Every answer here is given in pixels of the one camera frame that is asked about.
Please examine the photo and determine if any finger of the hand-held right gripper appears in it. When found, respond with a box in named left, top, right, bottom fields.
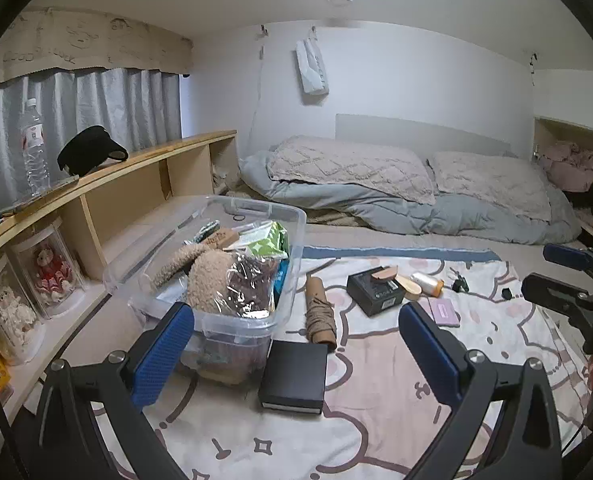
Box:
left=543, top=243, right=593, bottom=273
left=521, top=272, right=590, bottom=317

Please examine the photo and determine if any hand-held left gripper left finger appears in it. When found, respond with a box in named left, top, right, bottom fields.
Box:
left=11, top=301, right=196, bottom=480

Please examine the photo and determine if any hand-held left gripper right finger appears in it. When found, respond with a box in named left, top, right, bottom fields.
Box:
left=398, top=301, right=562, bottom=480

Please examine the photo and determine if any clear plastic storage bin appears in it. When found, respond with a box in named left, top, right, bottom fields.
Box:
left=102, top=195, right=307, bottom=386

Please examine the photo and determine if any light wooden brush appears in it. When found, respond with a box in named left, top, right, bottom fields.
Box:
left=394, top=272, right=422, bottom=301

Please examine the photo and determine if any white bottle orange cap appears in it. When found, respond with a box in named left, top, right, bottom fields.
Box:
left=411, top=271, right=445, bottom=297

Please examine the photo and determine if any black box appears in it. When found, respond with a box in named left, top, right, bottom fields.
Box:
left=347, top=267, right=407, bottom=317

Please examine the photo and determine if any beige bed sheet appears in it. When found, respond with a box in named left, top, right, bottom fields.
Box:
left=6, top=192, right=593, bottom=441

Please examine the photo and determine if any beige plush toy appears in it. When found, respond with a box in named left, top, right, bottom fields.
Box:
left=151, top=247, right=237, bottom=313

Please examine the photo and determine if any pink clothes pile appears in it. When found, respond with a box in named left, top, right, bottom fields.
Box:
left=537, top=141, right=593, bottom=193

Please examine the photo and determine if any brown wooden brush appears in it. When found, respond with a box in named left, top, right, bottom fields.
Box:
left=364, top=266, right=400, bottom=286

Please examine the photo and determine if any printed cartoon blanket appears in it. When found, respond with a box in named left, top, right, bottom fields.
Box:
left=89, top=245, right=593, bottom=480

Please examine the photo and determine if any beige quilted pillow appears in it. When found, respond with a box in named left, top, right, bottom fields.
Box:
left=428, top=151, right=552, bottom=222
left=266, top=135, right=436, bottom=206

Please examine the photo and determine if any twine on cardboard tube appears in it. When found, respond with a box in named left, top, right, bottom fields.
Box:
left=304, top=275, right=338, bottom=352

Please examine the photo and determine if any brown fuzzy item clear wrap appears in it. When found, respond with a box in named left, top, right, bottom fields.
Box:
left=224, top=255, right=280, bottom=313

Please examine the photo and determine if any wooden side shelf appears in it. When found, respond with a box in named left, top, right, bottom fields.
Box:
left=531, top=115, right=593, bottom=256

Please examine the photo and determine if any silver patterned packet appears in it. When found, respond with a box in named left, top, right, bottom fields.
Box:
left=184, top=220, right=222, bottom=246

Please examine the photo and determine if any black notebook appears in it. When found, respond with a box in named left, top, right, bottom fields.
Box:
left=257, top=341, right=329, bottom=416

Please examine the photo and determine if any wooden block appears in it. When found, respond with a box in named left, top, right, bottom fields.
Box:
left=204, top=227, right=240, bottom=251

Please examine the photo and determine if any display case with red doll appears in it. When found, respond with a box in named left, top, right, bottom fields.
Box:
left=9, top=220, right=87, bottom=320

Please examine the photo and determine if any grey duvet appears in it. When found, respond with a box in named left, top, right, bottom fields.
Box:
left=239, top=150, right=582, bottom=246

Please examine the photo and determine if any display case with white doll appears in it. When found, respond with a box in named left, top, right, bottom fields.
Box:
left=0, top=255, right=47, bottom=366

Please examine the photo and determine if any green tissue pack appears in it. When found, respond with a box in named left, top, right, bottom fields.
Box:
left=246, top=221, right=290, bottom=261

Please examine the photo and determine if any wooden bedside shelf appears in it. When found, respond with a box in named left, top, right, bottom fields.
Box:
left=0, top=130, right=238, bottom=456

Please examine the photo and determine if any white headboard panel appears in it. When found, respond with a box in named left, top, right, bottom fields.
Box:
left=335, top=114, right=511, bottom=157

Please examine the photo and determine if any black cap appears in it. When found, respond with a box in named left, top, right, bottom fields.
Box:
left=56, top=126, right=130, bottom=177

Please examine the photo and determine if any clear water bottle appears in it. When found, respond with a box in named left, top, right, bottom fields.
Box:
left=19, top=99, right=52, bottom=197

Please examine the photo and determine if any grey curtain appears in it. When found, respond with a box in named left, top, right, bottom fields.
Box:
left=0, top=67, right=182, bottom=231

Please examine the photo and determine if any beige printed valance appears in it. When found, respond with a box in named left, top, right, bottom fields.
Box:
left=0, top=6, right=194, bottom=86

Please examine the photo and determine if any white wall tissue holder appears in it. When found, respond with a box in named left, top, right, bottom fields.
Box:
left=294, top=37, right=330, bottom=96

